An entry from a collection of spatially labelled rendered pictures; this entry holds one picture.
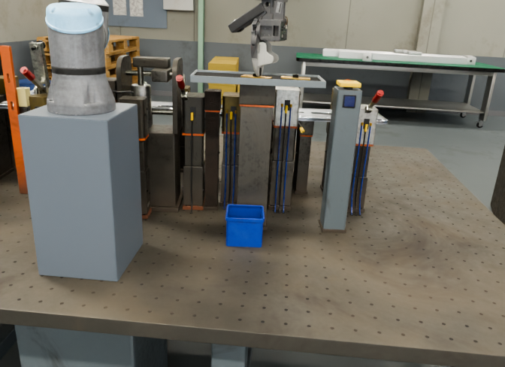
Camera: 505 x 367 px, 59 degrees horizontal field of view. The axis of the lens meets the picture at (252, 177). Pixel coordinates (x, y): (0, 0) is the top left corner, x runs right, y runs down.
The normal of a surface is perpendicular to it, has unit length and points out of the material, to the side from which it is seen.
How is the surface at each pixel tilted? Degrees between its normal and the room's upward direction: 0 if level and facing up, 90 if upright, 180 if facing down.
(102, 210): 90
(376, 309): 0
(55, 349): 90
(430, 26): 90
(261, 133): 90
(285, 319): 0
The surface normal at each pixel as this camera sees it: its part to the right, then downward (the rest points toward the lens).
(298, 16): -0.08, 0.33
